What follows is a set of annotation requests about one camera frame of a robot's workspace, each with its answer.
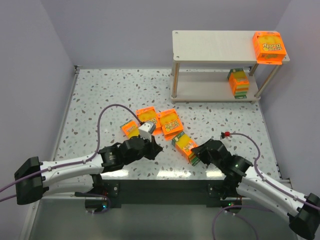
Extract multicolour sponge stack pack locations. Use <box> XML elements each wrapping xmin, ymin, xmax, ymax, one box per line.
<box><xmin>227</xmin><ymin>68</ymin><xmax>250</xmax><ymax>99</ymax></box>
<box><xmin>120</xmin><ymin>120</ymin><xmax>139</xmax><ymax>139</ymax></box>
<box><xmin>171</xmin><ymin>131</ymin><xmax>200</xmax><ymax>166</ymax></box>

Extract orange Scrub Daddy box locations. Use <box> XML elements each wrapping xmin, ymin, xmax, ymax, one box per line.
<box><xmin>136</xmin><ymin>106</ymin><xmax>162</xmax><ymax>135</ymax></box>
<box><xmin>156</xmin><ymin>108</ymin><xmax>184</xmax><ymax>141</ymax></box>
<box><xmin>252</xmin><ymin>31</ymin><xmax>287</xmax><ymax>65</ymax></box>

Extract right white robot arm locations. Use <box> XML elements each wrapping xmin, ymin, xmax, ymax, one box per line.
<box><xmin>191</xmin><ymin>139</ymin><xmax>320</xmax><ymax>240</ymax></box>

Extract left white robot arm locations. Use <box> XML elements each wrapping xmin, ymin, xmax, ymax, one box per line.
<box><xmin>14</xmin><ymin>135</ymin><xmax>163</xmax><ymax>205</ymax></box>

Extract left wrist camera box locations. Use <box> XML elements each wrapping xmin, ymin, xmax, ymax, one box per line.
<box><xmin>138</xmin><ymin>121</ymin><xmax>156</xmax><ymax>142</ymax></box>

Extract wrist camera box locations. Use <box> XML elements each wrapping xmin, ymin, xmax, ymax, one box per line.
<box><xmin>220</xmin><ymin>131</ymin><xmax>231</xmax><ymax>140</ymax></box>
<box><xmin>138</xmin><ymin>121</ymin><xmax>156</xmax><ymax>142</ymax></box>

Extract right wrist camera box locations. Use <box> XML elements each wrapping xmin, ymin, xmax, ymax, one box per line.
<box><xmin>220</xmin><ymin>131</ymin><xmax>231</xmax><ymax>140</ymax></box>

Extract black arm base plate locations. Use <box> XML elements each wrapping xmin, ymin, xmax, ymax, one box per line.
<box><xmin>90</xmin><ymin>180</ymin><xmax>242</xmax><ymax>208</ymax></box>

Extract left aluminium frame rail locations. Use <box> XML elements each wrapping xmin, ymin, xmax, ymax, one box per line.
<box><xmin>48</xmin><ymin>65</ymin><xmax>82</xmax><ymax>162</ymax></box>

